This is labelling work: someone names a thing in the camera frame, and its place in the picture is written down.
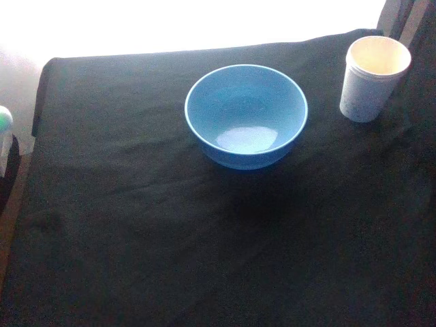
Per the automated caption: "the blue bowl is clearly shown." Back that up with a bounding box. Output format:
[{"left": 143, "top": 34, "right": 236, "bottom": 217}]
[{"left": 184, "top": 63, "right": 309, "bottom": 170}]

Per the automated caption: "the white plastic cup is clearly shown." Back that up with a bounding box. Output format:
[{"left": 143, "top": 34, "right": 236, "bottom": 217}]
[{"left": 339, "top": 35, "right": 412, "bottom": 123}]

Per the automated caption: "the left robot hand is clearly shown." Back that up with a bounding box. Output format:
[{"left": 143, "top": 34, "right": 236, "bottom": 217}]
[{"left": 0, "top": 105, "right": 20, "bottom": 215}]

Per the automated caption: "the black table cloth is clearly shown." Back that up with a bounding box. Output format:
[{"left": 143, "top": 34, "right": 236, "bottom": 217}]
[{"left": 0, "top": 29, "right": 436, "bottom": 327}]

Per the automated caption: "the dark background curtain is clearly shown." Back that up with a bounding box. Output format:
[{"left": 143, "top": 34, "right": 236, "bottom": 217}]
[{"left": 376, "top": 0, "right": 436, "bottom": 47}]

